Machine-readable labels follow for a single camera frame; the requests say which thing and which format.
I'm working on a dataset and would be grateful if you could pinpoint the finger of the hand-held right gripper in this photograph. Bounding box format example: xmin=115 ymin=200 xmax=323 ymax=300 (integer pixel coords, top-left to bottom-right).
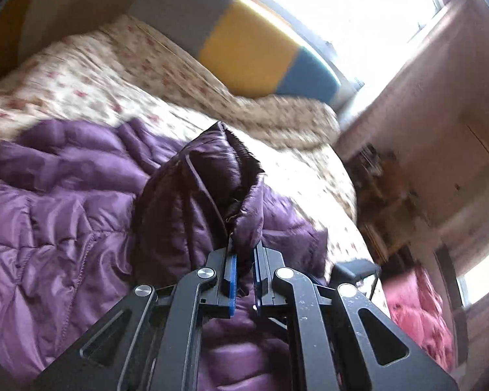
xmin=330 ymin=258 xmax=381 ymax=300

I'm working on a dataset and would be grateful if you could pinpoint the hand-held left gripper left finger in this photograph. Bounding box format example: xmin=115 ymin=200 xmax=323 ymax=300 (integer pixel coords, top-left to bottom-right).
xmin=30 ymin=248 xmax=239 ymax=391

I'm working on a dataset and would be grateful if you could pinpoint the pink ruffled quilt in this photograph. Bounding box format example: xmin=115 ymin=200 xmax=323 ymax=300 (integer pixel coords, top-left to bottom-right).
xmin=385 ymin=267 xmax=459 ymax=373

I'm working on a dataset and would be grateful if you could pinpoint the floral bed quilt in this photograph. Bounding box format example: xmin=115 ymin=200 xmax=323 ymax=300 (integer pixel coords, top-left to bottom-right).
xmin=0 ymin=14 xmax=392 ymax=318

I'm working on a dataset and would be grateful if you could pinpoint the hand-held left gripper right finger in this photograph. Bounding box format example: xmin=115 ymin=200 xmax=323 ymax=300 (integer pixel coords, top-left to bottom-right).
xmin=253 ymin=242 xmax=459 ymax=391

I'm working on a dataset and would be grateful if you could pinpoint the wooden side table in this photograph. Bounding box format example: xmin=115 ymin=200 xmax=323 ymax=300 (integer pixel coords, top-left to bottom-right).
xmin=346 ymin=142 xmax=400 ymax=200

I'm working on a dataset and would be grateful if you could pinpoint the purple puffer jacket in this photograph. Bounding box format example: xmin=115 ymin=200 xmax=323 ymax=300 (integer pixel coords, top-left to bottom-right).
xmin=0 ymin=119 xmax=331 ymax=391

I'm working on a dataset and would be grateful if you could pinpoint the bright window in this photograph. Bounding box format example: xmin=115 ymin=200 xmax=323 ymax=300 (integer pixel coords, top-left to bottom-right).
xmin=244 ymin=0 xmax=451 ymax=84

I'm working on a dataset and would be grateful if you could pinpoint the grey yellow blue headboard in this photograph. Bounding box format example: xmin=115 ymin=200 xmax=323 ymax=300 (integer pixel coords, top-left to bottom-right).
xmin=126 ymin=0 xmax=365 ymax=109

